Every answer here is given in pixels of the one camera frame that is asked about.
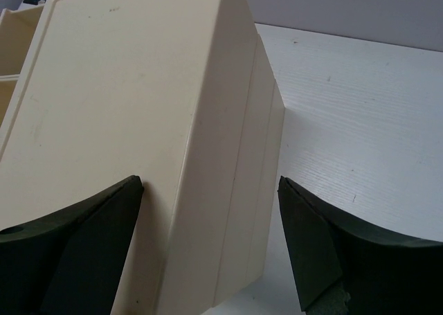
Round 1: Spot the cream drawer yellow knob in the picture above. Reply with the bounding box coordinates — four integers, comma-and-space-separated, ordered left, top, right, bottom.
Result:
0, 6, 44, 76

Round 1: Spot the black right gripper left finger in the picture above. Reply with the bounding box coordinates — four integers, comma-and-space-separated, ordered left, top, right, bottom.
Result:
1, 175, 143, 314

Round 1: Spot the cream drawer blue knob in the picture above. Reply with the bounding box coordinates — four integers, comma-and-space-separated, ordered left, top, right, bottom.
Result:
0, 75, 19, 123

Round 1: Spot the cream plastic drawer cabinet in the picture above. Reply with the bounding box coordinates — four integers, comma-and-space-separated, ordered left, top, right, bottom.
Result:
1, 0, 284, 314

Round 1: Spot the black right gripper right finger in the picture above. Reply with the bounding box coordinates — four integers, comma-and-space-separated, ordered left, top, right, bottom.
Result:
278, 177, 442, 314

